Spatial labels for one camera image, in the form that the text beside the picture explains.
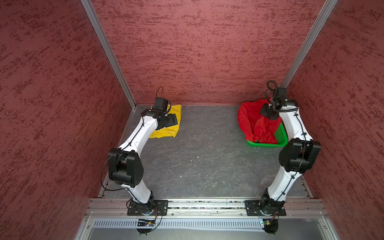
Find white perforated vent strip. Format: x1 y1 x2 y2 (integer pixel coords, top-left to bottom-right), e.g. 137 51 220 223
92 218 264 232

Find right corner aluminium profile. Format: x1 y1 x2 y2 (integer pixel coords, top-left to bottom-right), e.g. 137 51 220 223
281 0 338 88

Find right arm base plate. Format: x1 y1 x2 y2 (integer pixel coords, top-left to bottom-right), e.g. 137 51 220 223
245 200 287 217

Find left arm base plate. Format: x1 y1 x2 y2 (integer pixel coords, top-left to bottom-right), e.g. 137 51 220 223
127 200 169 217

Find left circuit board with wires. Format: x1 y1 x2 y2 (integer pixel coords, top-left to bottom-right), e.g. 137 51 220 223
136 219 157 235

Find corner aluminium profile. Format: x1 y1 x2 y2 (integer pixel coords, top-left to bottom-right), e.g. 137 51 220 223
81 0 137 110
281 0 338 88

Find right circuit board with wires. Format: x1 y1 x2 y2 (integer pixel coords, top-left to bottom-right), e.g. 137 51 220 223
263 219 279 235

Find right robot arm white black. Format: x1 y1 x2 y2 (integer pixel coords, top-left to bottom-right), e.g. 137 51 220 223
259 104 322 216

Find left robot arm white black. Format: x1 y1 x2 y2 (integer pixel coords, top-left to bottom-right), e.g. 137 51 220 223
101 108 180 216

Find circuit board with wires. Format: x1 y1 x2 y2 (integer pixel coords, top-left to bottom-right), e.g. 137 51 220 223
263 219 279 235
136 219 157 235

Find green plastic basket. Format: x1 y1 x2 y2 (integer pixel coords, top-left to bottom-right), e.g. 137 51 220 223
247 123 289 148

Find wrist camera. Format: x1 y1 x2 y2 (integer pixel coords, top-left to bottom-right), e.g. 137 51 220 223
153 97 169 114
271 87 288 102

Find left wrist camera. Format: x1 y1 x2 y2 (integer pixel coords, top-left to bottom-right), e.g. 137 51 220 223
153 97 169 114

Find red shorts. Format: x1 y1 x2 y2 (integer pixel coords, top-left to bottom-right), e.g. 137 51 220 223
238 99 282 144

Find left corner aluminium profile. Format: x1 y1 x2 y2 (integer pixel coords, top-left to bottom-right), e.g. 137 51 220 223
81 0 137 110

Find aluminium mounting rail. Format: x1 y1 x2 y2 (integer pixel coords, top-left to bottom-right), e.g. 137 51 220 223
85 198 330 219

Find yellow shorts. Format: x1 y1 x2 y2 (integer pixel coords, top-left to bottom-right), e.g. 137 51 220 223
150 105 182 139

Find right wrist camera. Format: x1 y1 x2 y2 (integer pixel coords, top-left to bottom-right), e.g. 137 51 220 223
271 87 288 102

